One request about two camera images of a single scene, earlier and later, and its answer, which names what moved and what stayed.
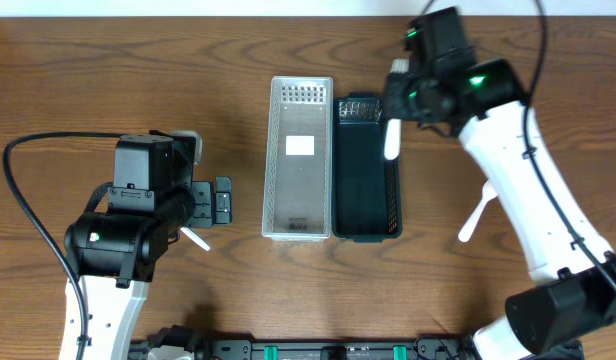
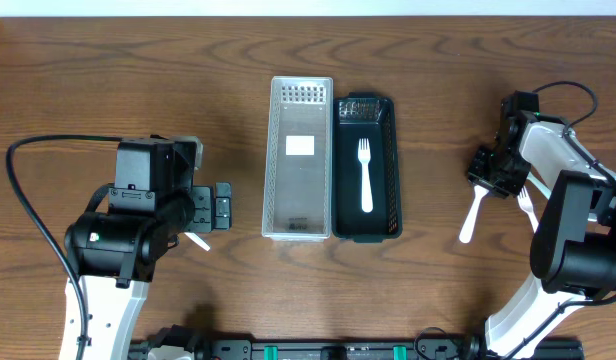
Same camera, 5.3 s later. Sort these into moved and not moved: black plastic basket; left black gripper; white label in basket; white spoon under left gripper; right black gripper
Moved: right black gripper
Not moved: black plastic basket; white label in basket; white spoon under left gripper; left black gripper
